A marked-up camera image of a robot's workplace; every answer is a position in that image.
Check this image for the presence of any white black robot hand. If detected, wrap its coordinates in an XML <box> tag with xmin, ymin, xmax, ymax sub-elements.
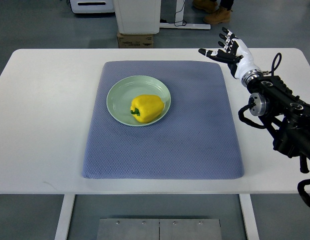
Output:
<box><xmin>198</xmin><ymin>27</ymin><xmax>263</xmax><ymax>81</ymax></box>

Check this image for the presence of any yellow bell pepper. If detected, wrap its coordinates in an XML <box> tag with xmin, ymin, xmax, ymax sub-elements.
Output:
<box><xmin>130</xmin><ymin>94</ymin><xmax>165</xmax><ymax>123</ymax></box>

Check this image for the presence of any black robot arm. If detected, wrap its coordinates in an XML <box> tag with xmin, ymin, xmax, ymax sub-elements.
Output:
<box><xmin>238</xmin><ymin>53</ymin><xmax>310</xmax><ymax>174</ymax></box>

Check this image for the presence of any light green plate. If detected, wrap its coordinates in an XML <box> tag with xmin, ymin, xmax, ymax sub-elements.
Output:
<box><xmin>106</xmin><ymin>75</ymin><xmax>171</xmax><ymax>127</ymax></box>

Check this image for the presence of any metal floor plate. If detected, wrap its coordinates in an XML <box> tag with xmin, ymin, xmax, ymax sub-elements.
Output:
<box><xmin>97</xmin><ymin>218</ymin><xmax>222</xmax><ymax>240</ymax></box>

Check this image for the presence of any tan work boot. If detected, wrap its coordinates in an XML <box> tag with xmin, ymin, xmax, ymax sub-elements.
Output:
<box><xmin>192</xmin><ymin>0</ymin><xmax>218</xmax><ymax>14</ymax></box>
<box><xmin>203</xmin><ymin>5</ymin><xmax>232</xmax><ymax>25</ymax></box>

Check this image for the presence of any white desk foot bar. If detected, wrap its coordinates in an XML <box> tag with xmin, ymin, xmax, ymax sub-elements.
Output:
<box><xmin>159</xmin><ymin>22</ymin><xmax>211</xmax><ymax>30</ymax></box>

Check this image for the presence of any blue quilted mat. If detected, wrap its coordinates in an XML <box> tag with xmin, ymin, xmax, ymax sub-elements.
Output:
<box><xmin>82</xmin><ymin>60</ymin><xmax>245</xmax><ymax>180</ymax></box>

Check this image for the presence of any cardboard box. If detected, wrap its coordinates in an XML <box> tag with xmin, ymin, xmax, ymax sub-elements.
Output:
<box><xmin>117</xmin><ymin>32</ymin><xmax>154</xmax><ymax>49</ymax></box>

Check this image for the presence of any white cabinet with slot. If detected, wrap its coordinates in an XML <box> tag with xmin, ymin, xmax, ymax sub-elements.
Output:
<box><xmin>69</xmin><ymin>0</ymin><xmax>115</xmax><ymax>14</ymax></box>

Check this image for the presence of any right white table leg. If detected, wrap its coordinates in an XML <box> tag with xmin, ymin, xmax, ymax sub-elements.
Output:
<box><xmin>239</xmin><ymin>193</ymin><xmax>260</xmax><ymax>240</ymax></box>

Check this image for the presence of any white table leg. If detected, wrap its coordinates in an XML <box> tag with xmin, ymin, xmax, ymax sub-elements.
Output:
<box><xmin>54</xmin><ymin>194</ymin><xmax>75</xmax><ymax>240</ymax></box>
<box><xmin>239</xmin><ymin>193</ymin><xmax>260</xmax><ymax>240</ymax></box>

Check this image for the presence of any left white table leg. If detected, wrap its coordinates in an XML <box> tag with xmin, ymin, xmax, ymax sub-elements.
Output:
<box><xmin>54</xmin><ymin>194</ymin><xmax>75</xmax><ymax>240</ymax></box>

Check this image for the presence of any black cable on floor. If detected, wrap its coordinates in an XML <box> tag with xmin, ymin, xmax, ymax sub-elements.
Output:
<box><xmin>159</xmin><ymin>0</ymin><xmax>188</xmax><ymax>27</ymax></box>

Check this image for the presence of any white pedestal base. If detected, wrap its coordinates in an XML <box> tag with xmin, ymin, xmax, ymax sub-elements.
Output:
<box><xmin>112</xmin><ymin>0</ymin><xmax>161</xmax><ymax>35</ymax></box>

